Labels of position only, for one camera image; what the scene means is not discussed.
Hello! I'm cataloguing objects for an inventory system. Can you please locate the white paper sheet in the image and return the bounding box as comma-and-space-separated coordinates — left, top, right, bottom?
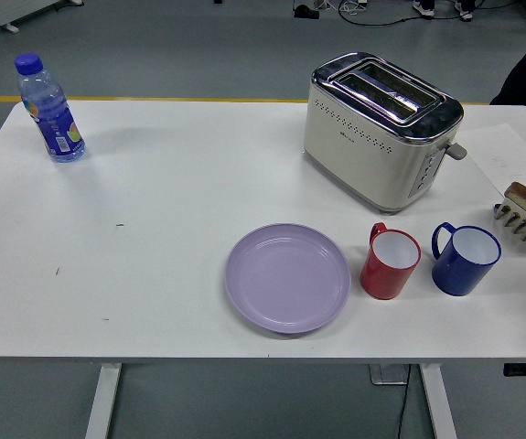
467, 123, 526, 198

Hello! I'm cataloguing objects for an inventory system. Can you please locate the white table leg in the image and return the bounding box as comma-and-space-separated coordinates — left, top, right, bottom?
417, 364, 458, 439
83, 363, 123, 439

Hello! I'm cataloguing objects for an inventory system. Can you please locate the blue mug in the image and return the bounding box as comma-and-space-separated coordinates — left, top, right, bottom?
430, 221, 503, 297

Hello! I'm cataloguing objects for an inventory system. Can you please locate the metal toast rack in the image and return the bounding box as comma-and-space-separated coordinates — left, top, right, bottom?
492, 200, 526, 252

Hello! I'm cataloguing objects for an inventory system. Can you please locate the white floor unit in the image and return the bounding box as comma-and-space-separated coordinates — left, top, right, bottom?
0, 0, 85, 34

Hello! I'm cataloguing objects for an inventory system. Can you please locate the purple plate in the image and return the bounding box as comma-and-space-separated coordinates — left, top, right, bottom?
224, 222, 352, 336

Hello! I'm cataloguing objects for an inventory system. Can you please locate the clear bracket under table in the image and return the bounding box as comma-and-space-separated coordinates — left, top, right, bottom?
368, 364, 411, 386

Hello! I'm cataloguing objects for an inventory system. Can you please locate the white floor cable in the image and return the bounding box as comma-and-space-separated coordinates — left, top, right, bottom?
338, 0, 370, 16

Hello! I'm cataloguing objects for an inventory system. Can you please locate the red mug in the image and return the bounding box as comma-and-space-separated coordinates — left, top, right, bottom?
359, 221, 423, 301

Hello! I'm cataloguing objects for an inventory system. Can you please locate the cream and chrome toaster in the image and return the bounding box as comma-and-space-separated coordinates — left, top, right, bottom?
302, 51, 468, 215

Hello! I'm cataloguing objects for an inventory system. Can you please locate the black floor cable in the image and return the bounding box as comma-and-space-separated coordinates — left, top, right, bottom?
338, 7, 424, 27

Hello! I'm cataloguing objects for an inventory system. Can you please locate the clear water bottle blue label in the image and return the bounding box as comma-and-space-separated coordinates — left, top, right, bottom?
13, 52, 87, 165

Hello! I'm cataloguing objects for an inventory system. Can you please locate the black cable under table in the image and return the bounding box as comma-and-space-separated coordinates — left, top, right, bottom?
396, 365, 413, 439

